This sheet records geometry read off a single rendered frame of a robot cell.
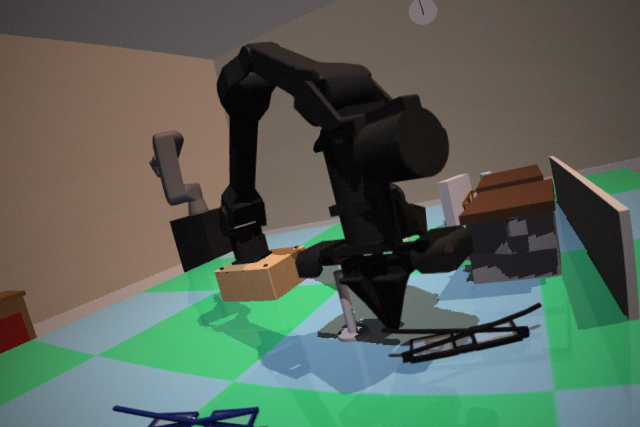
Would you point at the pink cube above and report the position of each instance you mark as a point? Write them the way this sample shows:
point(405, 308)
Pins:
point(452, 193)

